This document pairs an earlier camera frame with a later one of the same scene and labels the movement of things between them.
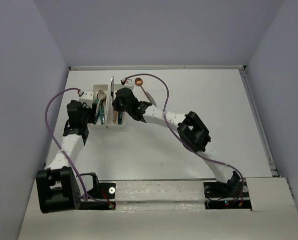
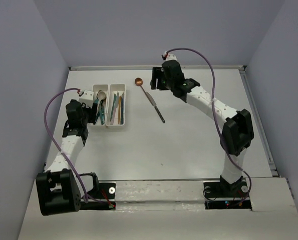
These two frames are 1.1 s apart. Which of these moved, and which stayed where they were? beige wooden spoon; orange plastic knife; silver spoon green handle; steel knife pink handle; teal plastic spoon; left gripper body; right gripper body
Moved: right gripper body; steel knife pink handle; orange plastic knife
Stayed: left gripper body; beige wooden spoon; silver spoon green handle; teal plastic spoon
